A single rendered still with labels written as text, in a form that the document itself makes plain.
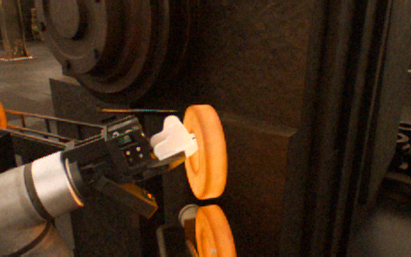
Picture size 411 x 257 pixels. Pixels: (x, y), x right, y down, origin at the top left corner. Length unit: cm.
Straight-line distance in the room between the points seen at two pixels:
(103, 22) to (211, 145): 39
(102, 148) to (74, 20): 40
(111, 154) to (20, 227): 16
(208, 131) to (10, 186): 28
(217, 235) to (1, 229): 32
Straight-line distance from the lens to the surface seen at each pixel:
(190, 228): 75
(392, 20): 143
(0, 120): 175
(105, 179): 56
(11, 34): 796
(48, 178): 54
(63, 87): 135
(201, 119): 53
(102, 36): 80
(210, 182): 53
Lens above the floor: 114
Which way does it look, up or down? 20 degrees down
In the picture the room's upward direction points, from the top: straight up
